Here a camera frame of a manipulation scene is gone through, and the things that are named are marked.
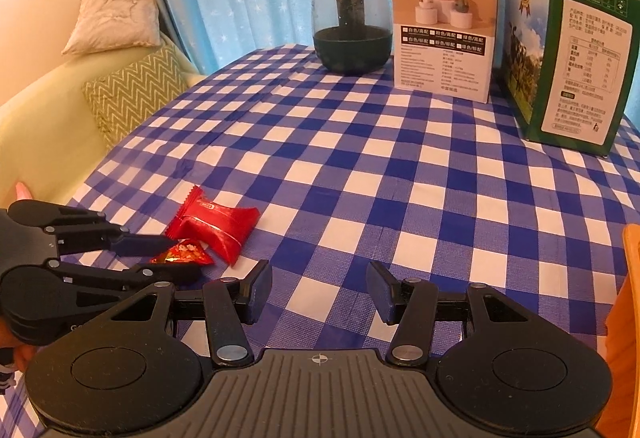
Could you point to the dark green glass humidifier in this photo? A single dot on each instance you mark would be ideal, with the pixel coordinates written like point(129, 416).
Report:
point(352, 46)

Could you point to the beige pillow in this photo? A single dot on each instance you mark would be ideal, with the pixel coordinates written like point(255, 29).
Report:
point(115, 21)

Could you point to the orange plastic container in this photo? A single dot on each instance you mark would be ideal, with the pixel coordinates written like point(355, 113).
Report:
point(631, 278)

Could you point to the small pink object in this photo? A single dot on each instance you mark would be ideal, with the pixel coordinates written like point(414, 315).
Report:
point(24, 191)

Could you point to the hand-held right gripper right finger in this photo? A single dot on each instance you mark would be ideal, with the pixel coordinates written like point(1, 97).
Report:
point(380, 293)

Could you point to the person's printed clothing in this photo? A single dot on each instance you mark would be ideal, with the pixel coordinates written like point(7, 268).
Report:
point(7, 378)

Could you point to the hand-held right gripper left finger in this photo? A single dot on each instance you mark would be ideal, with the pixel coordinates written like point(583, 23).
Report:
point(262, 285)

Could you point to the blue white checkered tablecloth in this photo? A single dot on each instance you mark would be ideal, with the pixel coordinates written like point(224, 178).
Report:
point(350, 168)

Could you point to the white humidifier box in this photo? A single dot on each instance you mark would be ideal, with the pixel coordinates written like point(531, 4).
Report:
point(445, 58)

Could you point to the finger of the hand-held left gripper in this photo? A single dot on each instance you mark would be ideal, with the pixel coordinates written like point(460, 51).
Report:
point(175, 274)
point(140, 244)

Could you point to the plain red pillow snack packet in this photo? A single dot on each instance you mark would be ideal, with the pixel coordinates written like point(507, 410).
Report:
point(215, 223)

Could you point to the green zigzag pillow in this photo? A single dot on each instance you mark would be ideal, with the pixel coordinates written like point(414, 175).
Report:
point(140, 93)

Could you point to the small red gold snack packet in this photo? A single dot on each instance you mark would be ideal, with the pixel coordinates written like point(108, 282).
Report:
point(186, 254)

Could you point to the light green sofa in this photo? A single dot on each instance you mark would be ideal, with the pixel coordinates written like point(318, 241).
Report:
point(45, 128)

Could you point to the green printed carton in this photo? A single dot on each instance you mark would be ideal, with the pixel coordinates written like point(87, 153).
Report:
point(575, 68)

